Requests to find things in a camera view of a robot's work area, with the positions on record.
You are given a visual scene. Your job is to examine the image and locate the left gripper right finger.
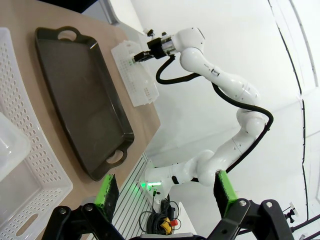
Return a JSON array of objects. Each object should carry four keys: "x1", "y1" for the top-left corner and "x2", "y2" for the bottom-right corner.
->
[{"x1": 207, "y1": 169, "x2": 296, "y2": 240}]

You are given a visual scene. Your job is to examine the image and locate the black wall cable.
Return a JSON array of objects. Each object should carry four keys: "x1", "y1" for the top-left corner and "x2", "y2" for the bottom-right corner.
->
[{"x1": 267, "y1": 0, "x2": 311, "y2": 221}]

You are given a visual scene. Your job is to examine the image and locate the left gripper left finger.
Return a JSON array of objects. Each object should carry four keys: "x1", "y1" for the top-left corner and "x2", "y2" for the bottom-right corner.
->
[{"x1": 49, "y1": 173, "x2": 120, "y2": 240}]

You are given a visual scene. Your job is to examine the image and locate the dark brown plastic tray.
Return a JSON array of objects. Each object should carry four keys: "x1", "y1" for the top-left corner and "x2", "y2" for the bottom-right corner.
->
[{"x1": 34, "y1": 26, "x2": 135, "y2": 182}]

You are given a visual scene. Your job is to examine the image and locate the yellow red emergency stop button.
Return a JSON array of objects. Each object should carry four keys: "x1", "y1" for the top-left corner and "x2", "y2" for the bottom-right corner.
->
[{"x1": 159, "y1": 216, "x2": 180, "y2": 230}]

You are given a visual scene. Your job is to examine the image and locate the translucent plastic conical flask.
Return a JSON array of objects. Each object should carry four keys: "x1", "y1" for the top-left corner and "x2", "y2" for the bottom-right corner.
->
[{"x1": 0, "y1": 112, "x2": 31, "y2": 182}]

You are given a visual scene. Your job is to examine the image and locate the small black white clamp mount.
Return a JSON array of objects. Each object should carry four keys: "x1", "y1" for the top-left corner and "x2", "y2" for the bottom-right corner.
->
[{"x1": 284, "y1": 201, "x2": 300, "y2": 223}]

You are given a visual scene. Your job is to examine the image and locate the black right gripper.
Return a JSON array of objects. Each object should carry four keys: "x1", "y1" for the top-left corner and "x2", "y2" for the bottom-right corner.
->
[{"x1": 128, "y1": 37, "x2": 168, "y2": 65}]

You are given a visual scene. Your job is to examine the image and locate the aluminium profile table frame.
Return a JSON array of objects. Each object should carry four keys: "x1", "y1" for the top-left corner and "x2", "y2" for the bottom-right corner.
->
[{"x1": 109, "y1": 151, "x2": 152, "y2": 237}]

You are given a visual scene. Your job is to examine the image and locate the white perforated plastic basket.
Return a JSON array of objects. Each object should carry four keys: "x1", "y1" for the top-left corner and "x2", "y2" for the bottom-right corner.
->
[
  {"x1": 0, "y1": 26, "x2": 74, "y2": 240},
  {"x1": 110, "y1": 39, "x2": 160, "y2": 108}
]

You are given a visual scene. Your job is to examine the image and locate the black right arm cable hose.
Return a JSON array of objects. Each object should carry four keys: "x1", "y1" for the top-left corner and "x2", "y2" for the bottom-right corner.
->
[{"x1": 155, "y1": 55, "x2": 275, "y2": 176}]

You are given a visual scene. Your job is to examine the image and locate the black floor cable bundle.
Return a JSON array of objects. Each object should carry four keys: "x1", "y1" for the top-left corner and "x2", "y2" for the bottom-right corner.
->
[{"x1": 138, "y1": 192, "x2": 181, "y2": 236}]

